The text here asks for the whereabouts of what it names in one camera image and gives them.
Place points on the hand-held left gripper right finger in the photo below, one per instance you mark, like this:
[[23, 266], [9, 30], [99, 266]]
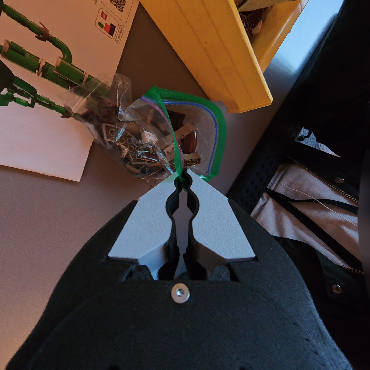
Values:
[[222, 231]]

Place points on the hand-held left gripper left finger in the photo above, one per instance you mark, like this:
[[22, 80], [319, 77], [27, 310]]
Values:
[[144, 231]]

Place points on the small cluster of toy bricks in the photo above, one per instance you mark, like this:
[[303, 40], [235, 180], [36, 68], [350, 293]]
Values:
[[144, 144]]

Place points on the clear zip bag green seal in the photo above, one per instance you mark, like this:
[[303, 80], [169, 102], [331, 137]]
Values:
[[150, 115]]

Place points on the yellow plastic storage bin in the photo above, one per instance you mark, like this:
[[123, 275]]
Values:
[[208, 37]]

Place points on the pile of toy building bricks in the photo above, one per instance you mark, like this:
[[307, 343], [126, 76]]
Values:
[[253, 21]]

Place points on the grey desk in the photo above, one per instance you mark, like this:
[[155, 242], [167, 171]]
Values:
[[43, 245]]

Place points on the white shirt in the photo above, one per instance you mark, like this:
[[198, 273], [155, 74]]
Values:
[[286, 216]]

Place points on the black perforated chair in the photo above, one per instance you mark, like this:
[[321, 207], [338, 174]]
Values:
[[260, 173]]

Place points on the dark green jacket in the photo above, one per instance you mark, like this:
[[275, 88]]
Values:
[[323, 153]]

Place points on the plant building instruction booklet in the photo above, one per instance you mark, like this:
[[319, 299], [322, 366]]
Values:
[[43, 141]]

